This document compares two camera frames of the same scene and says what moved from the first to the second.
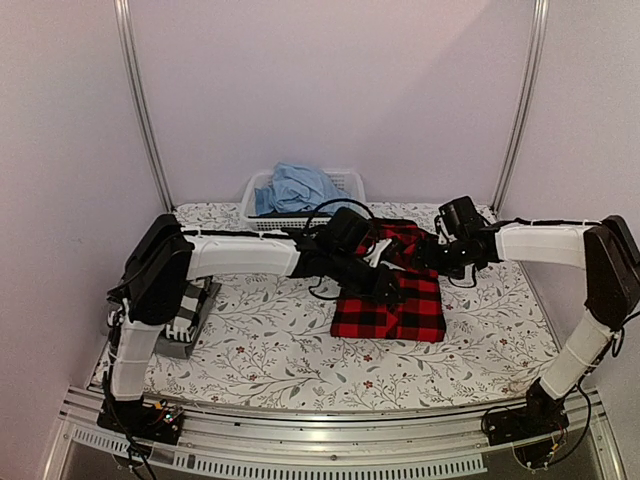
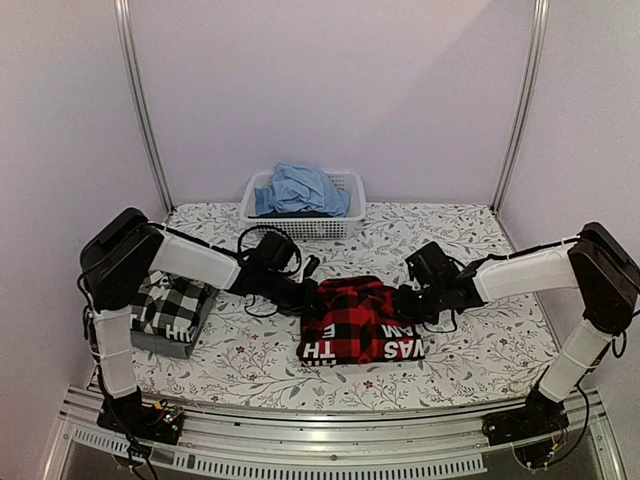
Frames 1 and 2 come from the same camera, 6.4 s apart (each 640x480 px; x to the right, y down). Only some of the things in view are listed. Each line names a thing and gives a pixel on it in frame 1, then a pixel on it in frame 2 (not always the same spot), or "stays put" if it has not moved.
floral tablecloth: [267, 340] stays put
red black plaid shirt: [418, 315] → [356, 320]
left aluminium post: [128, 53] stays put
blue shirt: [296, 188] stays put
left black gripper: [381, 286] → [303, 307]
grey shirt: [182, 349] stays put
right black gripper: [427, 247] → [402, 311]
